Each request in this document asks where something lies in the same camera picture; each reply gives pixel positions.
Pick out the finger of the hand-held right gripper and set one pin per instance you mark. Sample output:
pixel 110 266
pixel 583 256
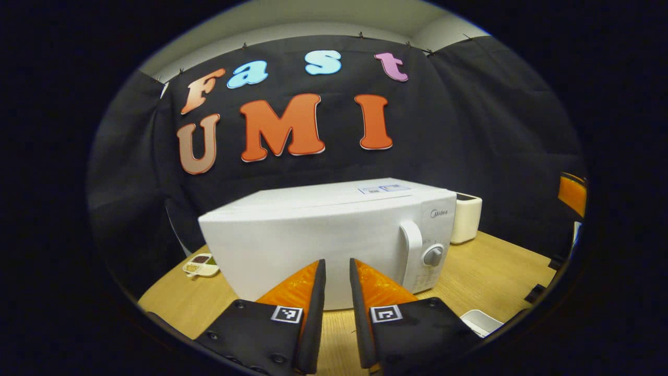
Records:
pixel 572 194

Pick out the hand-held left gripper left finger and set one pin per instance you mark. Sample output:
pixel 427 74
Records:
pixel 315 313

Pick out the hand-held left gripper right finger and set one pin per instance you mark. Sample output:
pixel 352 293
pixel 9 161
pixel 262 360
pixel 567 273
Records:
pixel 360 313

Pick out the white microwave oven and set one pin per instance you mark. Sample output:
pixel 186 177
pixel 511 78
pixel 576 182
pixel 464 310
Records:
pixel 313 235

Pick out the black table clamp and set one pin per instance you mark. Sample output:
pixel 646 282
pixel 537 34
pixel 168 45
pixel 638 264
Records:
pixel 535 293

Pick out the white toaster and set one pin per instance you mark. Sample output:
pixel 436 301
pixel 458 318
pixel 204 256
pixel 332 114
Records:
pixel 467 219

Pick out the white rectangular plate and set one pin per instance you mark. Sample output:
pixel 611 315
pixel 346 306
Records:
pixel 480 321

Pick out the small divided sauce dish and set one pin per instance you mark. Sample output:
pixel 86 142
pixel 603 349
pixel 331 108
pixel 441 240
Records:
pixel 201 265

